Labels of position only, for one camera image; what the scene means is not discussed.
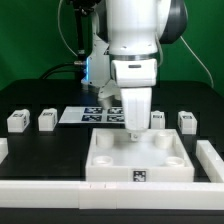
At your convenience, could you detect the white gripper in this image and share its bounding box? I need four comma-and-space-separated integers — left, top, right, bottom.
111, 59, 157, 141

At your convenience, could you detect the white square tabletop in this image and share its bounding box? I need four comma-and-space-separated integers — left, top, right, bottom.
85, 128, 195, 182

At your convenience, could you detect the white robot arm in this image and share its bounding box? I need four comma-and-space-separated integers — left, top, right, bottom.
82, 0, 188, 141

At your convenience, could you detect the white AprilTag sheet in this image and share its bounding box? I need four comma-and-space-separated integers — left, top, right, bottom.
59, 106, 124, 124

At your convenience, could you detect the white U-shaped obstacle fence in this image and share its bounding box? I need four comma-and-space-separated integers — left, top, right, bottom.
0, 137, 224, 211

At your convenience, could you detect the black cable bundle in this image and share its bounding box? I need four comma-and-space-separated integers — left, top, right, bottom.
39, 62, 88, 80

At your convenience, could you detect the white thin cable right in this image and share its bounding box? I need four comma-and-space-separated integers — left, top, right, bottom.
179, 35, 215, 88

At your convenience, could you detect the white thin cable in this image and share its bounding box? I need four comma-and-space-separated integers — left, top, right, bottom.
57, 0, 79, 58
179, 35, 215, 88

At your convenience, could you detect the black camera pole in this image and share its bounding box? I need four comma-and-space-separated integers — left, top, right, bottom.
66, 0, 99, 61

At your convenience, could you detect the white thin cable left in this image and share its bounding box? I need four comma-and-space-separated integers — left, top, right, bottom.
57, 0, 79, 58

